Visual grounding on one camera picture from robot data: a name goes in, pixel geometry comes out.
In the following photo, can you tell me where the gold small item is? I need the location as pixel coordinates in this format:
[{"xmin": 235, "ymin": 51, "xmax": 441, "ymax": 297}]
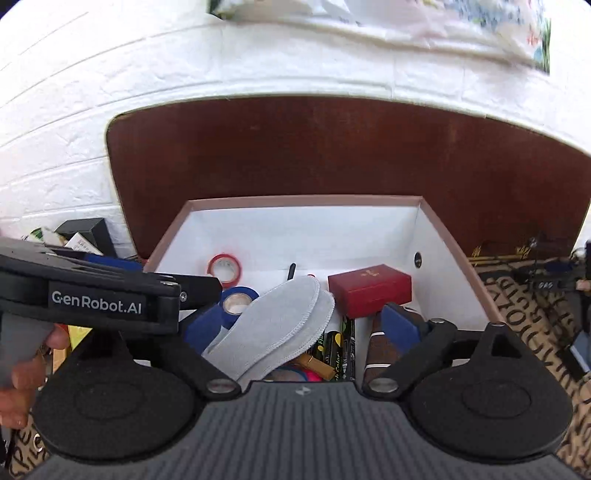
[{"xmin": 291, "ymin": 353, "xmax": 337, "ymax": 382}]

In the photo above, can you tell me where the dark red gift box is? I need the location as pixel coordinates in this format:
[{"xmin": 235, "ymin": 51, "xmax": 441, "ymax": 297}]
[{"xmin": 327, "ymin": 263, "xmax": 413, "ymax": 319}]

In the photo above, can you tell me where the brown wooden board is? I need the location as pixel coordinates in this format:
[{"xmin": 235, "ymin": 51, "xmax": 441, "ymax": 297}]
[{"xmin": 105, "ymin": 94, "xmax": 591, "ymax": 260}]

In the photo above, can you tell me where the person's left hand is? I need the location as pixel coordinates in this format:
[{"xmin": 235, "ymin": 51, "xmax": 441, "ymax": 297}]
[{"xmin": 0, "ymin": 322, "xmax": 71, "ymax": 428}]

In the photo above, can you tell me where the grey insole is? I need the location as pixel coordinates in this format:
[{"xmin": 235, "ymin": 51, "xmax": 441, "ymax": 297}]
[
  {"xmin": 202, "ymin": 275, "xmax": 321, "ymax": 376},
  {"xmin": 238, "ymin": 288, "xmax": 337, "ymax": 385}
]

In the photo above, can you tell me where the floral plastic bag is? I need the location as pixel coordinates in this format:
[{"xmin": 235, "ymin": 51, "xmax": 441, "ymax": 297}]
[{"xmin": 207, "ymin": 0, "xmax": 553, "ymax": 75}]

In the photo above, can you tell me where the brown striped case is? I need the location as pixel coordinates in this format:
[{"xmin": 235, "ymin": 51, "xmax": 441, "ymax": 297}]
[{"xmin": 363, "ymin": 313, "xmax": 419, "ymax": 385}]

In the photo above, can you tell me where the black marker with green print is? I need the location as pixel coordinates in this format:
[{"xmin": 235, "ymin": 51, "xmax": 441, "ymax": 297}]
[{"xmin": 342, "ymin": 318, "xmax": 357, "ymax": 382}]

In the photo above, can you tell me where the dark flat device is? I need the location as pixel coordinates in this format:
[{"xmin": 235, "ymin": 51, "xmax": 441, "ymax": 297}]
[{"xmin": 569, "ymin": 329, "xmax": 591, "ymax": 372}]

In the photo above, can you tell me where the cardboard box with white interior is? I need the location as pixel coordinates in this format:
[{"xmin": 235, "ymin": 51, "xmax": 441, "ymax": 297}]
[{"xmin": 143, "ymin": 196, "xmax": 507, "ymax": 385}]

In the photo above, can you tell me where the black stand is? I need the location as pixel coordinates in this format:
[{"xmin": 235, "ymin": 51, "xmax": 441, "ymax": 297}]
[{"xmin": 512, "ymin": 237, "xmax": 591, "ymax": 296}]

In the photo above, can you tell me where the brown patterned blanket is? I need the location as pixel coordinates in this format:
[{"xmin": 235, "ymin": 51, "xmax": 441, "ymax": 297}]
[{"xmin": 9, "ymin": 247, "xmax": 591, "ymax": 480}]

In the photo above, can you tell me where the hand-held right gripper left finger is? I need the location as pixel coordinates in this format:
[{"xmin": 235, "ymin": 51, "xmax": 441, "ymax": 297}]
[{"xmin": 69, "ymin": 304, "xmax": 242, "ymax": 400}]

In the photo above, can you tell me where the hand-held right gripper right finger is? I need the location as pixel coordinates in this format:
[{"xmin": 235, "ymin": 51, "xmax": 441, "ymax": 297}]
[{"xmin": 362, "ymin": 302, "xmax": 525, "ymax": 400}]

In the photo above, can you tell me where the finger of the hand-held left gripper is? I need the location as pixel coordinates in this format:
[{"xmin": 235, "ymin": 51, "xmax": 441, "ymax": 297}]
[
  {"xmin": 147, "ymin": 272, "xmax": 223, "ymax": 311},
  {"xmin": 44, "ymin": 247, "xmax": 147, "ymax": 274}
]

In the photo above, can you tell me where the red tape roll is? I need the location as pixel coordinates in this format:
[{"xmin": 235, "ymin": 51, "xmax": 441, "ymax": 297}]
[{"xmin": 206, "ymin": 252, "xmax": 243, "ymax": 284}]

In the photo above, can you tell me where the blue tape roll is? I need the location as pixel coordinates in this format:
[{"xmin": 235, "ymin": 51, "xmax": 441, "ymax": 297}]
[{"xmin": 219, "ymin": 286, "xmax": 260, "ymax": 330}]

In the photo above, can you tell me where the white and green carton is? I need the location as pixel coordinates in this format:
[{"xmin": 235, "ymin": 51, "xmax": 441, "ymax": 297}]
[{"xmin": 22, "ymin": 226, "xmax": 66, "ymax": 246}]

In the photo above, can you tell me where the black box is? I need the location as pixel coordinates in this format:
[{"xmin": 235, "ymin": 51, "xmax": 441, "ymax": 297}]
[{"xmin": 54, "ymin": 217, "xmax": 117, "ymax": 258}]

